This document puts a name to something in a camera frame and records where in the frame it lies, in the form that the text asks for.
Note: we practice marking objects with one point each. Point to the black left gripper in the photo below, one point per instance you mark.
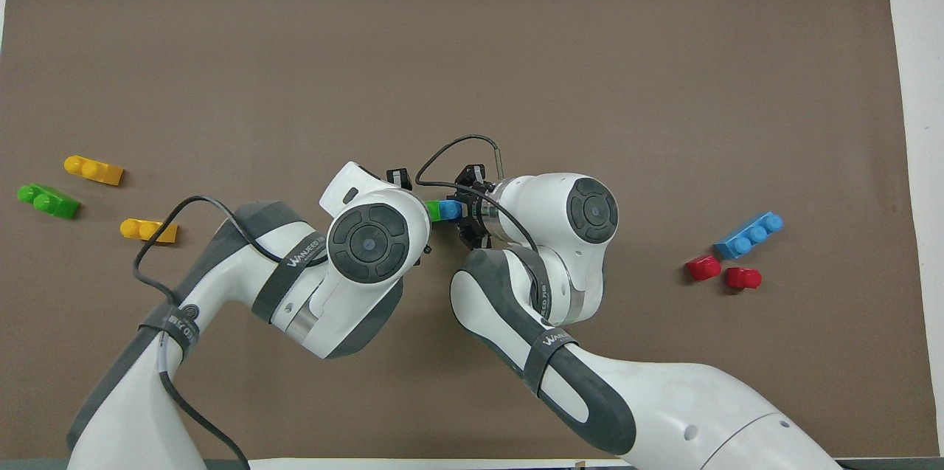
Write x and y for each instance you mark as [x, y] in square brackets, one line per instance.
[398, 178]

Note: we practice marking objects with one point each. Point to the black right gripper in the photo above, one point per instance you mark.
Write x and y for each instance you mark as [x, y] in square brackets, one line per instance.
[478, 208]

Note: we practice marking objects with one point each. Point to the blue three-stud block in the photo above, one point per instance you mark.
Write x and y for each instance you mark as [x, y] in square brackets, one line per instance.
[748, 235]
[450, 209]

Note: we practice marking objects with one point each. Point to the green two-stud block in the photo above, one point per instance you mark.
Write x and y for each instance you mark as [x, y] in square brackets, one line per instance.
[434, 211]
[48, 201]

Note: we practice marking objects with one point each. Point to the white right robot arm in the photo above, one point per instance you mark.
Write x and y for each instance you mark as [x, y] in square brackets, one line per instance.
[664, 396]

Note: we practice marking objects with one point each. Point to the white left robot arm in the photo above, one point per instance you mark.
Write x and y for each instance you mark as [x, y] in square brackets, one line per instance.
[295, 285]

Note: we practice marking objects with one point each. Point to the red small block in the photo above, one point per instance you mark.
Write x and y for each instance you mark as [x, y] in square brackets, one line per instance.
[703, 268]
[743, 278]

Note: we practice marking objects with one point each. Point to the yellow two-stud block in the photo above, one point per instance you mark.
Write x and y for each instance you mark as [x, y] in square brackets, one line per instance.
[150, 231]
[94, 170]

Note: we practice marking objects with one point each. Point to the brown paper mat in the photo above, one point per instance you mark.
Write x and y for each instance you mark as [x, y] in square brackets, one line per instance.
[472, 64]

